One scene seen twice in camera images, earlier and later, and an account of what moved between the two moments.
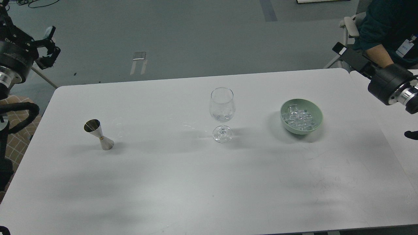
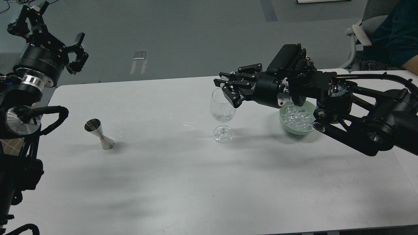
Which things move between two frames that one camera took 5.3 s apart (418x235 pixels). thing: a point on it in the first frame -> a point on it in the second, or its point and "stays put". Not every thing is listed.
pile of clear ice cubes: [297, 119] stays put
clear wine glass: [222, 107] stays put
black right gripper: [385, 80] -> [264, 90]
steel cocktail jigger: [93, 126] stays put
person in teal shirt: [388, 33] stays put
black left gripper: [19, 55] -> [45, 63]
